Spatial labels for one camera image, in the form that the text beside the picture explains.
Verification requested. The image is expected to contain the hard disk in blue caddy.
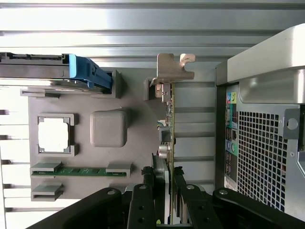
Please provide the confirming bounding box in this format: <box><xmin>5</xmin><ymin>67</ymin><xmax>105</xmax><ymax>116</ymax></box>
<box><xmin>0</xmin><ymin>52</ymin><xmax>113</xmax><ymax>93</ymax></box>

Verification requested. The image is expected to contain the open grey PC case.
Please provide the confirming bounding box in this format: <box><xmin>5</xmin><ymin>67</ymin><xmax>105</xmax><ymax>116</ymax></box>
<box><xmin>215</xmin><ymin>23</ymin><xmax>305</xmax><ymax>213</ymax></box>

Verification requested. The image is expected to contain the green RAM stick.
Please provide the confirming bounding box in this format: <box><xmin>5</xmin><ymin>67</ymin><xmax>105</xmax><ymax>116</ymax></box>
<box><xmin>30</xmin><ymin>167</ymin><xmax>127</xmax><ymax>178</ymax></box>

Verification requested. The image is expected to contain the silver CPU chip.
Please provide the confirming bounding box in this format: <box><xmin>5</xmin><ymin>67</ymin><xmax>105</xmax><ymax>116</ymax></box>
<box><xmin>38</xmin><ymin>117</ymin><xmax>71</xmax><ymax>153</ymax></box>

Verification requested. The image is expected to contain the grey parts rack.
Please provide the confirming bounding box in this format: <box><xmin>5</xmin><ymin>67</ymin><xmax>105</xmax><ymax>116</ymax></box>
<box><xmin>20</xmin><ymin>69</ymin><xmax>176</xmax><ymax>202</ymax></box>

